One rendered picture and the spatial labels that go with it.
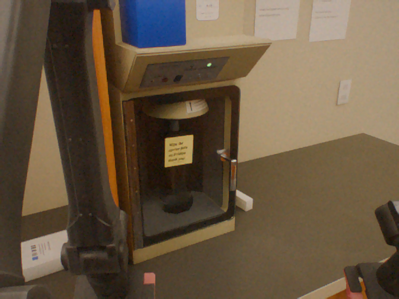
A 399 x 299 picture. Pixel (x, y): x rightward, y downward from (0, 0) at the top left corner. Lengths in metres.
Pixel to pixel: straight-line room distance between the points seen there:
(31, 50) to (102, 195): 0.26
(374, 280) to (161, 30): 0.60
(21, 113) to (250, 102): 1.39
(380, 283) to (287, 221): 0.52
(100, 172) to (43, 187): 0.89
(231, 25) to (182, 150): 0.32
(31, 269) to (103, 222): 0.57
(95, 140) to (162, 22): 0.36
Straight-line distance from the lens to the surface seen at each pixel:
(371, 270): 0.81
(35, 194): 1.39
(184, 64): 0.82
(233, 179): 1.02
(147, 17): 0.76
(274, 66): 1.64
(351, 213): 1.37
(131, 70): 0.79
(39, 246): 1.15
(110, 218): 0.54
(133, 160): 0.92
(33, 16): 0.30
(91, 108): 0.46
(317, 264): 1.11
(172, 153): 0.95
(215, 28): 0.95
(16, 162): 0.26
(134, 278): 0.74
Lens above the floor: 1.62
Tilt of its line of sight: 23 degrees down
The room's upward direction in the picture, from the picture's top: straight up
